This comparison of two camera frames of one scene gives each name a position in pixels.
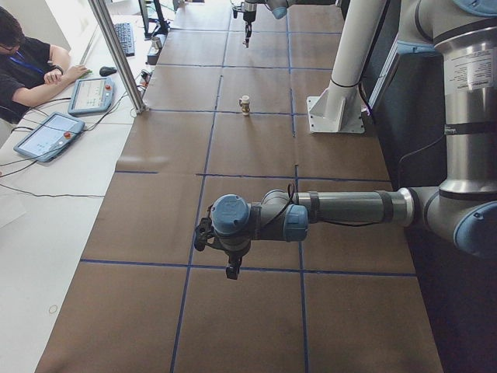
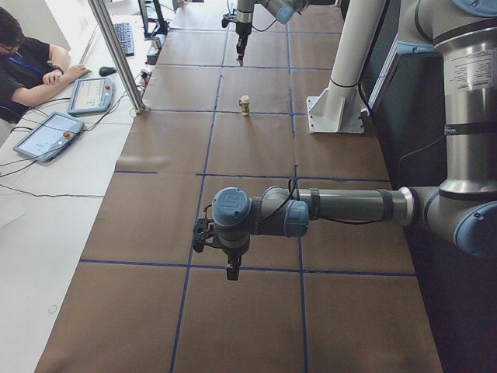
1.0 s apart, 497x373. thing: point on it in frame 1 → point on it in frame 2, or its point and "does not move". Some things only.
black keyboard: (125, 36) does not move
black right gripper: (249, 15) → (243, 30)
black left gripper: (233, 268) does not move
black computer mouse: (107, 71) does not move
